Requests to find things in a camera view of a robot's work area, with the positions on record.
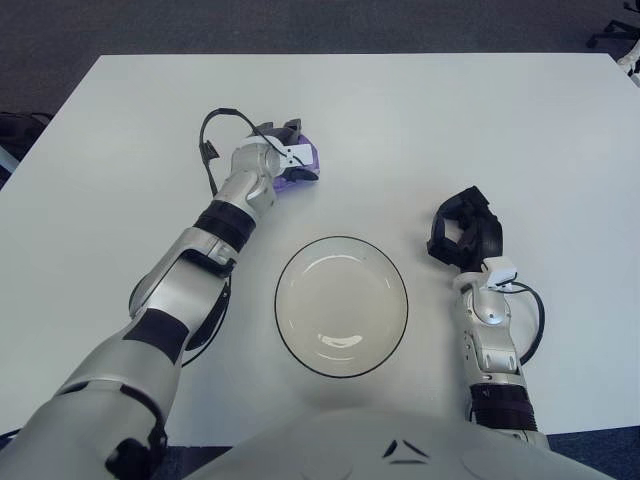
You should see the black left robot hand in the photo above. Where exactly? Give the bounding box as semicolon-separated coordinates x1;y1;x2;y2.
254;118;320;184

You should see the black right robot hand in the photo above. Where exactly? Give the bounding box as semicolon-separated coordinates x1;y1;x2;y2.
426;185;504;274

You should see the purple tissue paper pack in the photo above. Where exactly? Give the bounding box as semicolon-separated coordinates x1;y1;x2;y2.
272;133;321;194

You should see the white plate black rim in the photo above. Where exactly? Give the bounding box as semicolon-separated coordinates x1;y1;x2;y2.
273;235;410;379

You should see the black office chair base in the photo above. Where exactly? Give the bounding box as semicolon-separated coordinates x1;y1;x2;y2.
585;2;640;49

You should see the black bag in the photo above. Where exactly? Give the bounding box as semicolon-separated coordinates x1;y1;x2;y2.
0;112;54;151

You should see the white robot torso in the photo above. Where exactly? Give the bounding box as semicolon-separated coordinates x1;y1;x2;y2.
184;407;640;480

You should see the pale grey floor object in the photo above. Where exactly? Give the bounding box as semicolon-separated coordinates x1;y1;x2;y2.
0;144;21;176

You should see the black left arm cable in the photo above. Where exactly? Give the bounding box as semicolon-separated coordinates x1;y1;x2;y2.
127;107;296;369

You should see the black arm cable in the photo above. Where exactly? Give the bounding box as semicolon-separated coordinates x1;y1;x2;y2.
127;107;296;369
507;280;546;366

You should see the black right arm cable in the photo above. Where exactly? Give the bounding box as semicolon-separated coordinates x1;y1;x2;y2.
507;280;546;366

